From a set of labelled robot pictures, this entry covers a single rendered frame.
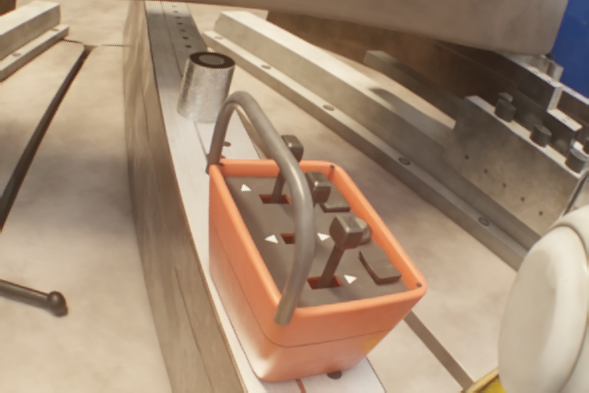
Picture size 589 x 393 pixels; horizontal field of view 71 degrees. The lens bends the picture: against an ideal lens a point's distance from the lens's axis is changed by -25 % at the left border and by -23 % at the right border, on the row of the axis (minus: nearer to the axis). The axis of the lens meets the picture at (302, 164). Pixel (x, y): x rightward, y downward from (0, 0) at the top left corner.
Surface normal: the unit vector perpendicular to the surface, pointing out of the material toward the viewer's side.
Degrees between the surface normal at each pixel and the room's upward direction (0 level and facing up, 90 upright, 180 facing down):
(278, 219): 0
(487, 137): 90
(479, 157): 90
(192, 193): 0
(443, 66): 90
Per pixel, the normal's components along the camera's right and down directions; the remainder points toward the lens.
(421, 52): -0.40, 0.36
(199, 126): 0.26, -0.84
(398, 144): -0.71, 0.17
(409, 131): -0.59, -0.11
